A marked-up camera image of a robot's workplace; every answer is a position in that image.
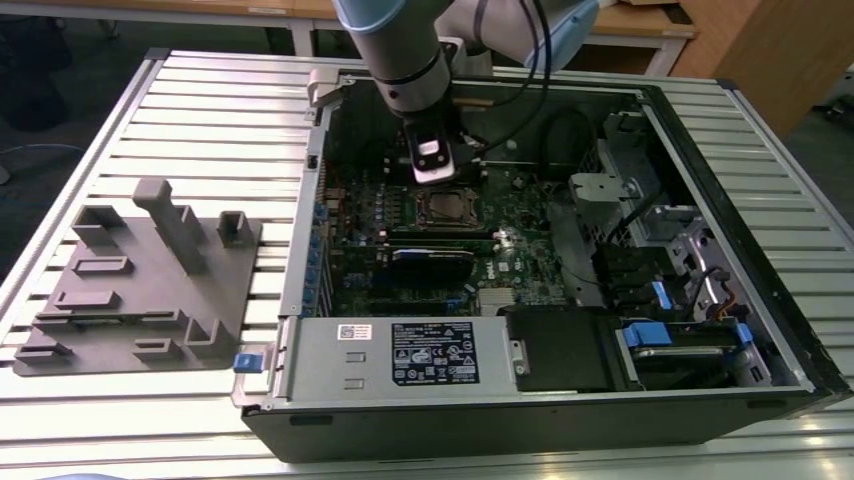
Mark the silver CPU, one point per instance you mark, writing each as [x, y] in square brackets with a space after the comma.
[448, 205]

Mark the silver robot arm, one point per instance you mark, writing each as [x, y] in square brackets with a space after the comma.
[407, 65]

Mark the CPU socket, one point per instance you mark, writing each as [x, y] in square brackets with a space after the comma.
[422, 226]

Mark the green motherboard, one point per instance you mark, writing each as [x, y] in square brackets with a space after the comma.
[527, 240]

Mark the perforated metal drive cage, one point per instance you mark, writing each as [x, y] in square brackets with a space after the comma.
[623, 150]

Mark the black graphics card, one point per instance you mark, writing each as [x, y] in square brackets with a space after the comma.
[434, 272]

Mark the grey plastic strip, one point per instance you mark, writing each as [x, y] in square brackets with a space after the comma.
[570, 250]

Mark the grey case latch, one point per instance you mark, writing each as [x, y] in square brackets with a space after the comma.
[323, 82]

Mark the silver chipset heat sink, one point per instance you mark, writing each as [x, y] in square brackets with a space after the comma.
[497, 297]

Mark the black connector block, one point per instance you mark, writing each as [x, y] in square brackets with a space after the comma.
[627, 275]

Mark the blue plastic tab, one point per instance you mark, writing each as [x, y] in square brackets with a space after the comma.
[659, 295]

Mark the hard disk in blue carrier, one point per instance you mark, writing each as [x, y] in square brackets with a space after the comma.
[643, 334]

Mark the silver power supply unit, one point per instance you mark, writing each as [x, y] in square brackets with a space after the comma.
[320, 370]

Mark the wooden cabinet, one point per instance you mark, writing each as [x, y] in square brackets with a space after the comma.
[767, 50]

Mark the grey parts rack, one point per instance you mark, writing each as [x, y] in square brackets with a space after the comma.
[167, 280]

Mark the blue case latch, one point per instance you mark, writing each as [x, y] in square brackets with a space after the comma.
[248, 363]

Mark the black PC case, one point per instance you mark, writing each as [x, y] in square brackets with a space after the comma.
[467, 430]

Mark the office chair base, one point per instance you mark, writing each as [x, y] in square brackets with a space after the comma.
[837, 107]

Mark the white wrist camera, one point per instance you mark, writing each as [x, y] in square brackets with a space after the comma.
[430, 160]

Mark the silver metal bracket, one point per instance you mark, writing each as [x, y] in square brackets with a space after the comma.
[601, 192]

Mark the wooden desk white frame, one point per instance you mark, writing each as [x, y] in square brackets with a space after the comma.
[641, 25]
[200, 12]

